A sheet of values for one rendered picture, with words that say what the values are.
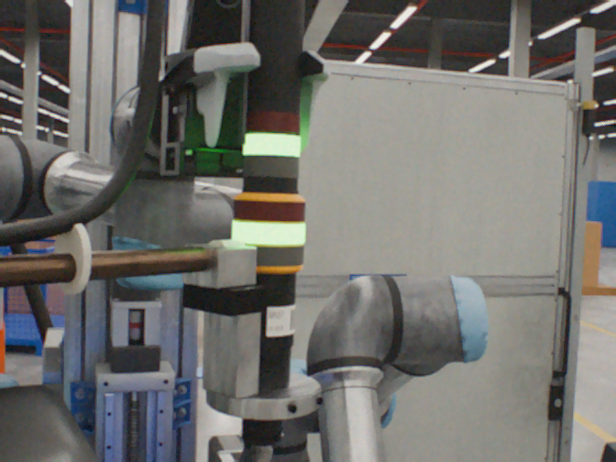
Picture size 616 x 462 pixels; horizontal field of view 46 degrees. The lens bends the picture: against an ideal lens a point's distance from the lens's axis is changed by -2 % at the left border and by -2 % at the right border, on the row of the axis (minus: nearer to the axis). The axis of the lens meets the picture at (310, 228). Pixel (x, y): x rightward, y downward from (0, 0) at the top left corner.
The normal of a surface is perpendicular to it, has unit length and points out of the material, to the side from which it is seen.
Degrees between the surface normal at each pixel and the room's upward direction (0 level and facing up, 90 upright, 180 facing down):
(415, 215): 89
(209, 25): 118
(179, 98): 90
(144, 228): 90
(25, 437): 43
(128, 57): 90
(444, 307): 64
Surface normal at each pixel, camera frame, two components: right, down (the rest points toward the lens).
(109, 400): 0.31, 0.06
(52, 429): 0.65, -0.71
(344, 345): -0.06, -0.43
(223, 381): -0.63, 0.02
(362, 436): 0.33, -0.44
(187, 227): 0.81, 0.00
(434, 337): 0.22, 0.30
